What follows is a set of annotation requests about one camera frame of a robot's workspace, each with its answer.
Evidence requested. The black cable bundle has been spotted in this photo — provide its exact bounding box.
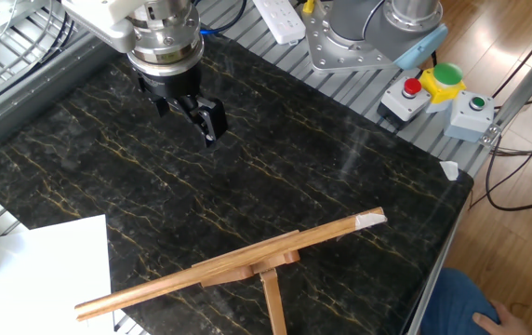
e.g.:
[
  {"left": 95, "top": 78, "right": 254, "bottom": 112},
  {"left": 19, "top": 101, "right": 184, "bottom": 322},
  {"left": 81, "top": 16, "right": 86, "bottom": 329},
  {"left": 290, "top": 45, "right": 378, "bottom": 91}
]
[{"left": 0, "top": 8, "right": 78, "bottom": 117}]

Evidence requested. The grey box green button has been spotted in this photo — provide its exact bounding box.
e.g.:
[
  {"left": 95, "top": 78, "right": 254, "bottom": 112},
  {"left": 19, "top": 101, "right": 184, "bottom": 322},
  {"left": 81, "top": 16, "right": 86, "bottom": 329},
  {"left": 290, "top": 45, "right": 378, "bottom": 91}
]
[{"left": 443, "top": 90, "right": 497, "bottom": 143}]

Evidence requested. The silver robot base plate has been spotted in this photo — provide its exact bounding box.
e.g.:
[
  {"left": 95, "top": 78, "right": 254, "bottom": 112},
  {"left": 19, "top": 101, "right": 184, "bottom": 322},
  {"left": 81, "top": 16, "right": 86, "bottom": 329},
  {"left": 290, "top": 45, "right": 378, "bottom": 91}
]
[{"left": 300, "top": 0, "right": 401, "bottom": 74}]

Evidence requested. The black floor cable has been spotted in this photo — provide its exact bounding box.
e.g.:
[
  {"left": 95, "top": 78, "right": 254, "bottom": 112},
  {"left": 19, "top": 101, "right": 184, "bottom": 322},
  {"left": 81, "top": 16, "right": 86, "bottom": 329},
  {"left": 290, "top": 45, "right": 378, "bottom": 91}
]
[{"left": 468, "top": 118, "right": 532, "bottom": 213}]

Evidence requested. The wooden photo frame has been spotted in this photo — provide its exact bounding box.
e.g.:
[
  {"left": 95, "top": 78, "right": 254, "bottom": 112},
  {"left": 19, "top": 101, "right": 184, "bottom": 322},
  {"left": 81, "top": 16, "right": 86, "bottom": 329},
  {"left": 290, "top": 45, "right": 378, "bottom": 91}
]
[{"left": 73, "top": 207, "right": 388, "bottom": 322}]

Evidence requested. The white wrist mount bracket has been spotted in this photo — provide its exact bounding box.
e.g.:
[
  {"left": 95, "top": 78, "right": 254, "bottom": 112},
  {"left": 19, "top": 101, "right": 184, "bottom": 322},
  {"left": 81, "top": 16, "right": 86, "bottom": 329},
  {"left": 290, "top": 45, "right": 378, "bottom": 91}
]
[{"left": 60, "top": 0, "right": 155, "bottom": 53}]

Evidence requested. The white tape scrap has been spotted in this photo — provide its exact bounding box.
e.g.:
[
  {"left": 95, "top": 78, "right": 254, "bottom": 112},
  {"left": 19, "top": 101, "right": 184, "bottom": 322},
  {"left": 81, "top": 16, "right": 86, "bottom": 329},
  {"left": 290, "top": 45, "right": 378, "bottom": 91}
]
[{"left": 439, "top": 160, "right": 460, "bottom": 182}]

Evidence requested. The white power strip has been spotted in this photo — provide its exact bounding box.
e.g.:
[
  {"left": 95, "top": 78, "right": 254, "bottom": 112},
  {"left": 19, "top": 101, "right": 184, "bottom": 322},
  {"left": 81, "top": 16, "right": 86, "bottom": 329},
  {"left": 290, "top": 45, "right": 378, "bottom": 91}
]
[{"left": 251, "top": 0, "right": 307, "bottom": 47}]

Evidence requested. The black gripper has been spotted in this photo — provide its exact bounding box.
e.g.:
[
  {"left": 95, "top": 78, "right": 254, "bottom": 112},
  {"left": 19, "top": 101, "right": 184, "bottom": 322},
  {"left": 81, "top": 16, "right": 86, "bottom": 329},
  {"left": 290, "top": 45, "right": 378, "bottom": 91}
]
[{"left": 129, "top": 60, "right": 230, "bottom": 149}]

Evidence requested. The yellow box green mushroom button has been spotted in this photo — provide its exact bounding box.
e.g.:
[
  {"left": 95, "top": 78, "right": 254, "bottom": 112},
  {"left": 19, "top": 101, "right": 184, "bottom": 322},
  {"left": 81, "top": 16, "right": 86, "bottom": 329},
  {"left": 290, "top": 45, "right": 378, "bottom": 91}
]
[{"left": 418, "top": 61, "right": 468, "bottom": 114}]

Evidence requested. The blue cable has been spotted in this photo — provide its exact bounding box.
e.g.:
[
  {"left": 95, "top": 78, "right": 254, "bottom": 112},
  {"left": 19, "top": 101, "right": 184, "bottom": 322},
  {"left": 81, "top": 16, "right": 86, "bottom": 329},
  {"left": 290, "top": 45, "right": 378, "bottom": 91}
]
[{"left": 199, "top": 0, "right": 249, "bottom": 36}]

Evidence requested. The grey aluminium post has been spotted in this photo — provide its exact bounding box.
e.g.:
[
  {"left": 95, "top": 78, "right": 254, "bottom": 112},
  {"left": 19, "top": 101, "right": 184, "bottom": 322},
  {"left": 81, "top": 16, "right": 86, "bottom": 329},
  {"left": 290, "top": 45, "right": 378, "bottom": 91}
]
[{"left": 478, "top": 27, "right": 532, "bottom": 148}]

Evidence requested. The wooden easel stand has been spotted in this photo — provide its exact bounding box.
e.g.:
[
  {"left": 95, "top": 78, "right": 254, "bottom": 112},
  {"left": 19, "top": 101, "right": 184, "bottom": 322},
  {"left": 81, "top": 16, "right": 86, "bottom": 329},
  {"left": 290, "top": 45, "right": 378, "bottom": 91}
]
[{"left": 199, "top": 249, "right": 302, "bottom": 335}]

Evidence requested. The white paper sheet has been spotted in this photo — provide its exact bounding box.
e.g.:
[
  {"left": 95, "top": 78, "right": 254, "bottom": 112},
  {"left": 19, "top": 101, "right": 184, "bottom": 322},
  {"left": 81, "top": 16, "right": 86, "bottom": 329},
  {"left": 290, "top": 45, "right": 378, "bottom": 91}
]
[
  {"left": 0, "top": 222, "right": 31, "bottom": 276},
  {"left": 0, "top": 213, "right": 116, "bottom": 335}
]

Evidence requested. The person's right hand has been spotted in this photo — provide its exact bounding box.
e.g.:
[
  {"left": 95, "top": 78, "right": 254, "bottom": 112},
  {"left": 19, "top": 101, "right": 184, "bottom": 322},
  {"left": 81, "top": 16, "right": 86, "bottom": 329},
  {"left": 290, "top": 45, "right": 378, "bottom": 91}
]
[{"left": 472, "top": 300, "right": 532, "bottom": 335}]

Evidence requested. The thin floor cable bundle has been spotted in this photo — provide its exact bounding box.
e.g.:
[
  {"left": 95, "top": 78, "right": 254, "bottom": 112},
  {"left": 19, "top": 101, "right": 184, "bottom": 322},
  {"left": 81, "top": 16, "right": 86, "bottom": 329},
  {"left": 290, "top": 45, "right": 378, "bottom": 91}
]
[{"left": 488, "top": 144, "right": 532, "bottom": 168}]

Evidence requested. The blue jeans leg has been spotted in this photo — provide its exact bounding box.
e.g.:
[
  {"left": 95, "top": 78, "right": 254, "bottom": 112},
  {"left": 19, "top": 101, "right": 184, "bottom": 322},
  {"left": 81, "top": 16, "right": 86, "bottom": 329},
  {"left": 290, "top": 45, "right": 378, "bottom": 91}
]
[{"left": 419, "top": 267, "right": 504, "bottom": 335}]

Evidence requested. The grey box red button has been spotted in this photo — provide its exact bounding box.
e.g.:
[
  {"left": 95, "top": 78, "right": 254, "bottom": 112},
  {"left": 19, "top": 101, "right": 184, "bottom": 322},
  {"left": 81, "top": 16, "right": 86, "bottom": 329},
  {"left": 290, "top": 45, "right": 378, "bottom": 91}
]
[{"left": 376, "top": 76, "right": 432, "bottom": 129}]

